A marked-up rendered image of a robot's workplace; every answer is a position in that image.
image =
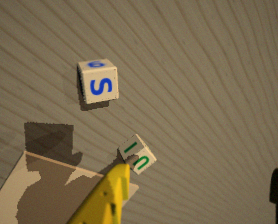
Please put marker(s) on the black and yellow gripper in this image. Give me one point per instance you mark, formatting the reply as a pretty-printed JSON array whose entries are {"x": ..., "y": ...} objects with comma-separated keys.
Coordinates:
[{"x": 103, "y": 204}]

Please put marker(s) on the tan flat mat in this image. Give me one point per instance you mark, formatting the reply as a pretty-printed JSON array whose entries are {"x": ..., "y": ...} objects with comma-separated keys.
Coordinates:
[{"x": 41, "y": 190}]

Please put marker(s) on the tan block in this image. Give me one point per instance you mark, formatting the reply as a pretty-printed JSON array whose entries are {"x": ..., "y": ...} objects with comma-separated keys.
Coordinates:
[
  {"x": 98, "y": 81},
  {"x": 136, "y": 154}
]

